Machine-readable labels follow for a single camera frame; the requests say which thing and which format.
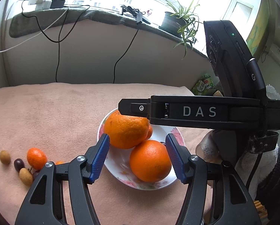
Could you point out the oval orange kumquat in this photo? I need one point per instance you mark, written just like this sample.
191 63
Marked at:
149 133

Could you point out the grey sill blanket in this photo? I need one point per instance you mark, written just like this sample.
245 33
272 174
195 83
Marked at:
83 16

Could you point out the dark plant pot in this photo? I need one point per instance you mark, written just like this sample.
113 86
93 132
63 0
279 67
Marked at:
168 22

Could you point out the floral white plate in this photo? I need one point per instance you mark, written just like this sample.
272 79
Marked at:
121 166

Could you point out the person's right hand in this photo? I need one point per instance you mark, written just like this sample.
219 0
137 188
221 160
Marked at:
208 150

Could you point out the smooth round orange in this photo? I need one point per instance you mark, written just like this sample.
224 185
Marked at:
150 161

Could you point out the black power adapter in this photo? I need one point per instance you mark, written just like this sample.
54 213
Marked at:
58 2

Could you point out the white chargers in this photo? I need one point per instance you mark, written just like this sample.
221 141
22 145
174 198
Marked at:
39 0

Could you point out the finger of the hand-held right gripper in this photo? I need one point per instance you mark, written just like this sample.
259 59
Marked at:
135 107

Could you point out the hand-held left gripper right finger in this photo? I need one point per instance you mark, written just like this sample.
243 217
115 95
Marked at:
176 157

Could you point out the person's right forearm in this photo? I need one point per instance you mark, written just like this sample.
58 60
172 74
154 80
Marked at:
278 168

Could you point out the large bumpy orange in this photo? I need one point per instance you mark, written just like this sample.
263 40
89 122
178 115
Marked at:
126 131

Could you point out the wall map poster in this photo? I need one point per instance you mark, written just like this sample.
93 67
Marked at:
257 32

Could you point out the brown longan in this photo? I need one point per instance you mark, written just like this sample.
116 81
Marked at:
25 176
4 157

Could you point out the round orange kumquat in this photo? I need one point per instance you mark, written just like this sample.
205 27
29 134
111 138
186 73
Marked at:
36 158

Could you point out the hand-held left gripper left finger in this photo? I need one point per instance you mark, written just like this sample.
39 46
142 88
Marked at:
99 157

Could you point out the green printed bag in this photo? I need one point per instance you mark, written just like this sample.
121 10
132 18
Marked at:
202 85

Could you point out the pink blanket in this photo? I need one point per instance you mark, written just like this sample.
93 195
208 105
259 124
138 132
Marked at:
48 112

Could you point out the spider plant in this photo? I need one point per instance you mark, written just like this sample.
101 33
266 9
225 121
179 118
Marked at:
177 15

